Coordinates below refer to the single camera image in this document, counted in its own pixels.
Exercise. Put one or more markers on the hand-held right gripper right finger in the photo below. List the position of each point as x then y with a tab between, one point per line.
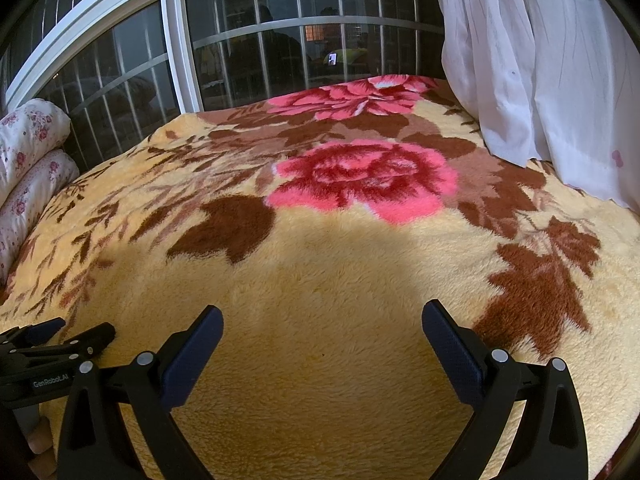
452	355

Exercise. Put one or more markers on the white floral quilt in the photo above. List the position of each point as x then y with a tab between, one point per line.
30	135

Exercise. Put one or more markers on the yellow floral plush blanket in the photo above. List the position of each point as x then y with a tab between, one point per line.
325	285

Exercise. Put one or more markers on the white sheer curtain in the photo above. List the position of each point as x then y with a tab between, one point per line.
525	60

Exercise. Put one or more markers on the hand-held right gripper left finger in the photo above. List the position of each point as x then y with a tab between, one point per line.
192	355

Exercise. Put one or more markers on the grey window railing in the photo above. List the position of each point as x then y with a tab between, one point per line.
300	27

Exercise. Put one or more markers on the person's left hand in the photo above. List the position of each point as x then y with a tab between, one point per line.
38	442

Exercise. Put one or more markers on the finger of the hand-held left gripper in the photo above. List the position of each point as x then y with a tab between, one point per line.
87	341
42	331

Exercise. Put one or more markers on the white window frame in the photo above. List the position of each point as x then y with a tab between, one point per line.
175	35

